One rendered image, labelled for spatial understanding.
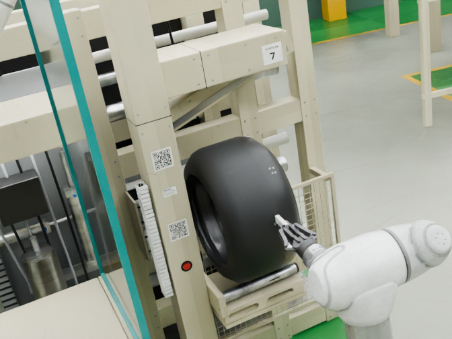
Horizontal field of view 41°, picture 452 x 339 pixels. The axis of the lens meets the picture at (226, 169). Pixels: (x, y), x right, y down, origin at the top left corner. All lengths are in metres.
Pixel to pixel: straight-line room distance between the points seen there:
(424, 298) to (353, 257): 2.52
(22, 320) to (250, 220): 0.82
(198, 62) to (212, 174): 0.46
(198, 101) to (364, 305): 1.47
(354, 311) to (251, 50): 1.40
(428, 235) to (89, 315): 1.00
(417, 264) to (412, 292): 2.49
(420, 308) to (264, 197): 1.77
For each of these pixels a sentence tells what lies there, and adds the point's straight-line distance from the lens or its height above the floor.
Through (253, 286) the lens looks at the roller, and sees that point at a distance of 2.44.
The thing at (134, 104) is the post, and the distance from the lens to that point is 2.08.
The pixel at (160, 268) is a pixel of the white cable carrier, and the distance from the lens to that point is 2.34.
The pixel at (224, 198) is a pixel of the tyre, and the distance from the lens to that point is 2.18.
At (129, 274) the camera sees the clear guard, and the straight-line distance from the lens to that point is 1.42.
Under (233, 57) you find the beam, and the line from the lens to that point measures 2.47.
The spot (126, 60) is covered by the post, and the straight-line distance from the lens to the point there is 2.05.
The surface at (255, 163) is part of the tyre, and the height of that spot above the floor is 1.41.
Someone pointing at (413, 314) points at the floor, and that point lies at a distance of 3.71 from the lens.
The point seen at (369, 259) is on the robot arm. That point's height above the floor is 1.57.
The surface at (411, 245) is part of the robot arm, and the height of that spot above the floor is 1.56.
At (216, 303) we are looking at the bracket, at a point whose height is 0.91.
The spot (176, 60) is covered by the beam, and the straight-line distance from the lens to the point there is 2.38.
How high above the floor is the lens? 2.30
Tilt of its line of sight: 24 degrees down
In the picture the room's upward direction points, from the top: 10 degrees counter-clockwise
